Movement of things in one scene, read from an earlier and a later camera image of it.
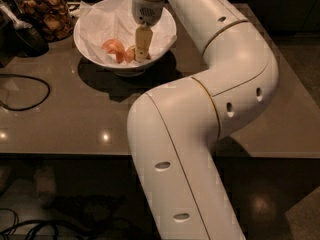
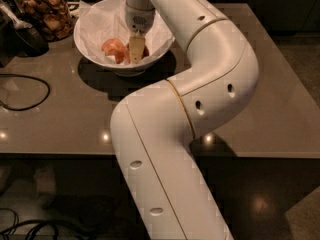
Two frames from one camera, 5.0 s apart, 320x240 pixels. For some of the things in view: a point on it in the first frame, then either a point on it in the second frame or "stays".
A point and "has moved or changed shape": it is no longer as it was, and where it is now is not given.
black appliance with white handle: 18,38 stays
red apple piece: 130,53 has moved or changed shape
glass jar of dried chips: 46,6 stays
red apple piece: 116,47 stays
